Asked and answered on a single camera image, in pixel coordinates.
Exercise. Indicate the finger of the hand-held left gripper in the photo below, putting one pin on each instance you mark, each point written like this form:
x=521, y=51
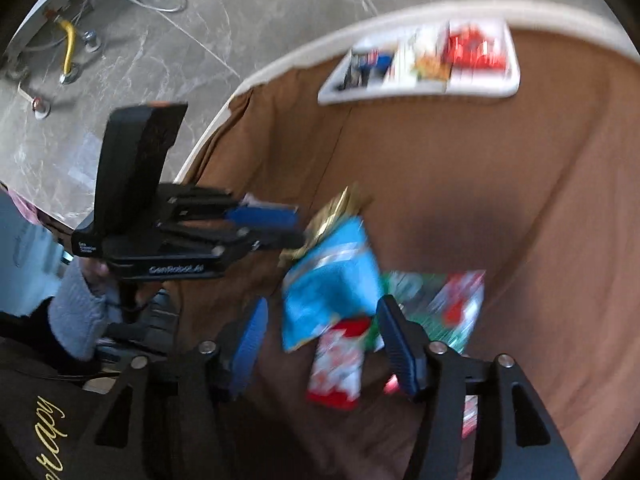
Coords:
x=260, y=240
x=265, y=215

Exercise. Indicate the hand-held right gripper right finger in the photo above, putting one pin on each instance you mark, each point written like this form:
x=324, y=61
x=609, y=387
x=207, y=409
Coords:
x=400, y=350

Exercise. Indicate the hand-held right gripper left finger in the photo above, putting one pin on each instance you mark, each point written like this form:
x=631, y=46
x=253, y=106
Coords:
x=250, y=345

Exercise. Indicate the green snack packet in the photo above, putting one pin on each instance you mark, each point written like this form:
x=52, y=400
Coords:
x=440, y=310

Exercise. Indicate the red checkered candy packet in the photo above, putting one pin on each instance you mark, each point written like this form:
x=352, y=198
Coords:
x=337, y=365

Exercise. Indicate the light blue snack packet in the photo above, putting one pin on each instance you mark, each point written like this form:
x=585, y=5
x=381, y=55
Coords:
x=330, y=290

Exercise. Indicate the dark blue snack packet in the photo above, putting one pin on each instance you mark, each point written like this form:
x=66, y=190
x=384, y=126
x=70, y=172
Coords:
x=370, y=67

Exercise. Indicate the white snack packet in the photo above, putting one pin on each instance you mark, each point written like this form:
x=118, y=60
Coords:
x=405, y=57

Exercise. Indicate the white plastic tray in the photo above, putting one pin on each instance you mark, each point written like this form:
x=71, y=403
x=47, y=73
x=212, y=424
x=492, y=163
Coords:
x=480, y=85

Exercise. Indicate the large red snack packet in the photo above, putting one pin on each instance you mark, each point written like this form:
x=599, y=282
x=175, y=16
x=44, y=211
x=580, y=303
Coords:
x=470, y=50

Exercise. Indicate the person's left hand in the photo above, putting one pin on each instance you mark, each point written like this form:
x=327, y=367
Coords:
x=97, y=272

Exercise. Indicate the brown cloth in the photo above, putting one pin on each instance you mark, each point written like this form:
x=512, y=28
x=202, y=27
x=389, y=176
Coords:
x=450, y=185

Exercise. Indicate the white water heater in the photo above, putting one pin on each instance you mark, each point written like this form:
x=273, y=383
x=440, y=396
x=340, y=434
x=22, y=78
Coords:
x=45, y=5

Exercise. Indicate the black garment gold lettering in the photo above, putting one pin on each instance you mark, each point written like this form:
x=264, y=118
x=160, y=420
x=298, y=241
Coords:
x=30, y=435

